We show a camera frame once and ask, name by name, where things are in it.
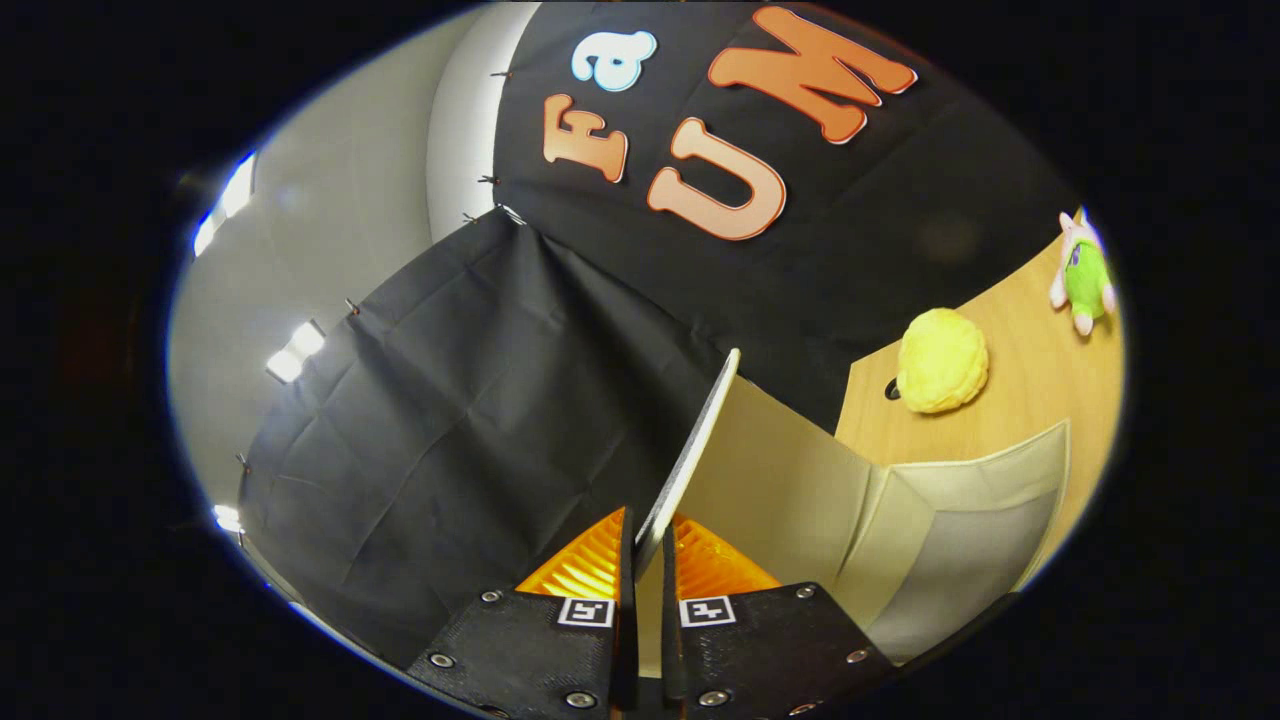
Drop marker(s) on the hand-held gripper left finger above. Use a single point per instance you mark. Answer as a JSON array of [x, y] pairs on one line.
[[628, 640]]

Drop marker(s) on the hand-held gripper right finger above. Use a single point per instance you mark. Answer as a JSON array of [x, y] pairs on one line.
[[672, 650]]

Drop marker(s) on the grey fabric storage box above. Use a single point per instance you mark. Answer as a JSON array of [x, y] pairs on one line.
[[800, 480]]

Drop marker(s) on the black backdrop cloth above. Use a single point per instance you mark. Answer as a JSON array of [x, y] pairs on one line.
[[450, 450]]

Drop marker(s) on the yellow round plush toy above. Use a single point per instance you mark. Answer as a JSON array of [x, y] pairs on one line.
[[940, 360]]

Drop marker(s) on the ceiling light panel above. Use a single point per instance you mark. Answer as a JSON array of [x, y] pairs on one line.
[[230, 200], [228, 518], [295, 352]]

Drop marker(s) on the green and pink plush toy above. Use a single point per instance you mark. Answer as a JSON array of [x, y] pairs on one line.
[[1085, 280]]

